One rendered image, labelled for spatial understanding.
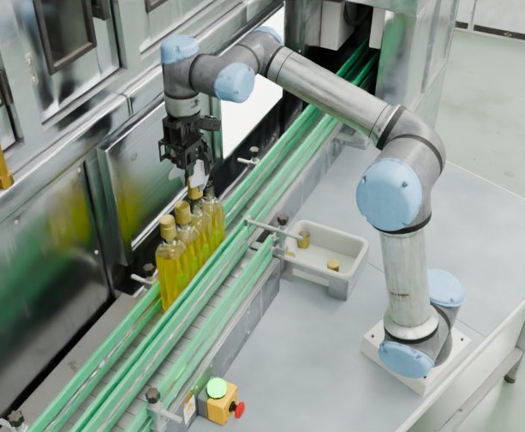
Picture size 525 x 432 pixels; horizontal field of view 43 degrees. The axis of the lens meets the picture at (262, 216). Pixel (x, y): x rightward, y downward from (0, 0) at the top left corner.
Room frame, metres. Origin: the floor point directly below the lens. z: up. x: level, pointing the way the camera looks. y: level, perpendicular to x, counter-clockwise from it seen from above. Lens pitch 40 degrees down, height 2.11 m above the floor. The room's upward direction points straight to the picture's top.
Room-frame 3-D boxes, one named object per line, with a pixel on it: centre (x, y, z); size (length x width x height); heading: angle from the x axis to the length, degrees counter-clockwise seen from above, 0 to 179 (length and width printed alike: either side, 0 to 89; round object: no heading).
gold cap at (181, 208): (1.17, 0.18, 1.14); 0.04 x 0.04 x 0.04
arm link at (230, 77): (1.18, 0.07, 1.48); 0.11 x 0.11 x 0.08; 59
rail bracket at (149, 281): (1.14, 0.29, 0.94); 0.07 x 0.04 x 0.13; 63
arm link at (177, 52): (1.21, 0.16, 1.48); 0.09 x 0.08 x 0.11; 59
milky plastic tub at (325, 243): (1.38, -0.17, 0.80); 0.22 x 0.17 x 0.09; 63
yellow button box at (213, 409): (0.91, 0.10, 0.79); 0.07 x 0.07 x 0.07; 63
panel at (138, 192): (1.57, 0.14, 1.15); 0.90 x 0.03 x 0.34; 153
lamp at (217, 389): (0.91, 0.10, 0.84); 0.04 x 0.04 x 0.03
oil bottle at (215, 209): (1.28, 0.13, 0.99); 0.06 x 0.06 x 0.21; 65
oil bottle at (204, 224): (1.23, 0.16, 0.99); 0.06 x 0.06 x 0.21; 64
